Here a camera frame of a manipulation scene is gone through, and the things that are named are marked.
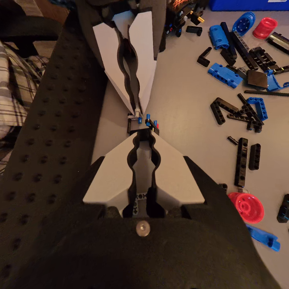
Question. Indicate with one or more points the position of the blue toy wheel hub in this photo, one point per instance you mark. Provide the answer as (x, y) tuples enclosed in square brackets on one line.
[(243, 23)]

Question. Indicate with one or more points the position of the blue angled toy beam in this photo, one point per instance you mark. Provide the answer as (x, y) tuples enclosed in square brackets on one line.
[(263, 109)]

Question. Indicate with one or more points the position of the black toy panel piece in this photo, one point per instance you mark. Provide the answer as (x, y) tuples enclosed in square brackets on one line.
[(283, 208)]

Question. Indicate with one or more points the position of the black blue toy brick assembly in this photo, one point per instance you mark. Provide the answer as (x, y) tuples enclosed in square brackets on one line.
[(144, 134)]

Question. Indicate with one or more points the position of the thin black studded beam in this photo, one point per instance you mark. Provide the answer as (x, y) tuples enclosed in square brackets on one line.
[(282, 70)]

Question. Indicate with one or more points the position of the partly built toy chassis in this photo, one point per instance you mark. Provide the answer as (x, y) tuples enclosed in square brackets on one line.
[(178, 15)]

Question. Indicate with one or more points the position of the blue studded toy beam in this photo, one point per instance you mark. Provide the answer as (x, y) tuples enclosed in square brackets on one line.
[(225, 75)]

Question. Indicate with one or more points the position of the blue storage bin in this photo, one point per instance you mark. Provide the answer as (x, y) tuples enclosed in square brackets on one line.
[(243, 5)]

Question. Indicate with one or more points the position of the black joined toy beams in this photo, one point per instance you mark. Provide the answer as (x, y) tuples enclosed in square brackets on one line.
[(248, 112)]

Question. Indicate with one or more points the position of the blue curved toy panel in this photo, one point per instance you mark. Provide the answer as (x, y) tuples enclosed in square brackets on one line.
[(274, 82)]

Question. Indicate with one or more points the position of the grey angled thin liftarm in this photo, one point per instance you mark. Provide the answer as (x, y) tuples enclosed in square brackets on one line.
[(136, 204)]

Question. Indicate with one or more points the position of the grey desk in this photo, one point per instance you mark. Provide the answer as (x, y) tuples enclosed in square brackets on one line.
[(185, 101)]

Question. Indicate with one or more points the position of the long dark toy beam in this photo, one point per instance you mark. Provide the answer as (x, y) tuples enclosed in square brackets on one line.
[(242, 48)]

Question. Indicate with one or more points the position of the black glossy toy block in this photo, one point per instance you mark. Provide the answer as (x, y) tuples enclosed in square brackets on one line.
[(278, 41)]

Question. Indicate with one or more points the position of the black studded toy block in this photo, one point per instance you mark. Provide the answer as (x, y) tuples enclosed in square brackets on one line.
[(228, 57)]

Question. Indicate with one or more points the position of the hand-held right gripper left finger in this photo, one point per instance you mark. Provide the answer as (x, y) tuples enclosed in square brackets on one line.
[(108, 180)]

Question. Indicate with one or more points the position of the small grey toy connector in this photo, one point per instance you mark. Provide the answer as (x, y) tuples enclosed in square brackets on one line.
[(242, 70)]

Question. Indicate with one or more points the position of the blue flat toy panel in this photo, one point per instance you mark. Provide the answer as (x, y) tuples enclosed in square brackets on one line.
[(263, 238)]

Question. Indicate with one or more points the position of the short black toy connector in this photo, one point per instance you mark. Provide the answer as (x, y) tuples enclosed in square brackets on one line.
[(193, 30)]

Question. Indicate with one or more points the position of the person's plaid shirt torso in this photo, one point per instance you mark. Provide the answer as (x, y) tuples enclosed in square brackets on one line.
[(15, 90)]

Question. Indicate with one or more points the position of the wide black studded toy beam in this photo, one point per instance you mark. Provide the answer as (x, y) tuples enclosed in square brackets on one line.
[(264, 58)]

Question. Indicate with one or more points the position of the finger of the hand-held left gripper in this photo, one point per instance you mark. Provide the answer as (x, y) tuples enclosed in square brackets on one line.
[(144, 45), (106, 45)]

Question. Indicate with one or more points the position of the large red toy wheel hub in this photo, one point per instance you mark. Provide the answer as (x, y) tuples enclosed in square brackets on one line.
[(247, 207)]

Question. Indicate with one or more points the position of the black triangular toy connector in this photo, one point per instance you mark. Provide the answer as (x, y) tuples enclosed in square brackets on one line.
[(223, 187)]

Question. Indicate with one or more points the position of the long black toy beam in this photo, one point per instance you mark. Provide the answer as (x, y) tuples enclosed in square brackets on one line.
[(241, 162)]

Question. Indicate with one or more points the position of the blue toy fender piece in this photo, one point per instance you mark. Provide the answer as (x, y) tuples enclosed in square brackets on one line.
[(217, 37)]

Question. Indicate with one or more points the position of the black dimpled panel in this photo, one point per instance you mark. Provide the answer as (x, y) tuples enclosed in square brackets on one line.
[(56, 135)]

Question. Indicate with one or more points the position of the large black angled toy beam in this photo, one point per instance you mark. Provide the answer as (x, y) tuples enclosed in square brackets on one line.
[(217, 111)]

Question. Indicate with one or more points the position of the short black toy beam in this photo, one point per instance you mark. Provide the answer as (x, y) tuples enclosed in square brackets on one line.
[(254, 157)]

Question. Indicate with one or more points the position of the small red toy wheel hub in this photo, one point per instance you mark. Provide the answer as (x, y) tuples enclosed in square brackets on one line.
[(265, 28)]

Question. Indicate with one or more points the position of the black chair armrest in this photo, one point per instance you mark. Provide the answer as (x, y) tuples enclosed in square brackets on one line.
[(29, 31)]

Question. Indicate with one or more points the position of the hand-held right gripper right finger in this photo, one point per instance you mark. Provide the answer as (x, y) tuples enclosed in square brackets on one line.
[(178, 180)]

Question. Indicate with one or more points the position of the small black angled beam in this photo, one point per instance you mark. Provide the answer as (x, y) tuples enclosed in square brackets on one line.
[(203, 59)]

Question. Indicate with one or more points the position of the grey liftarm with pins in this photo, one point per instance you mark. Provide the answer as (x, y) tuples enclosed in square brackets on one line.
[(137, 111)]

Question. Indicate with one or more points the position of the small black flat toy tile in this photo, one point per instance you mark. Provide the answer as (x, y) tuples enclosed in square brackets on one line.
[(257, 79)]

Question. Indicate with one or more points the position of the small black toy pin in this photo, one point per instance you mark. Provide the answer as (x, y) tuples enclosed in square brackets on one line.
[(232, 140)]

